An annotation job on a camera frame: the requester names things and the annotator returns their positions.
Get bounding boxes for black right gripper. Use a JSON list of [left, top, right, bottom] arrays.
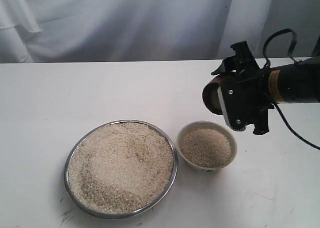
[[211, 41, 273, 135]]

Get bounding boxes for brown wooden cup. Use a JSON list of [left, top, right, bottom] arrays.
[[202, 74, 225, 115]]

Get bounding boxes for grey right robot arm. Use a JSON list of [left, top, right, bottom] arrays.
[[202, 41, 320, 135]]

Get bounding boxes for white ceramic rice bowl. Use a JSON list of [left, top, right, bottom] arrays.
[[176, 121, 238, 172]]

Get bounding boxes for large steel rice plate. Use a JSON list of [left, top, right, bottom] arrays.
[[63, 120, 178, 220]]

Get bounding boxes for white backdrop cloth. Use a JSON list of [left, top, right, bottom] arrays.
[[0, 0, 320, 63]]

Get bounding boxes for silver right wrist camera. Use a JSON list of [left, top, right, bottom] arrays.
[[217, 75, 249, 131]]

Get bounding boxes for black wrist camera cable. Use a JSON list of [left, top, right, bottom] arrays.
[[262, 28, 320, 150]]

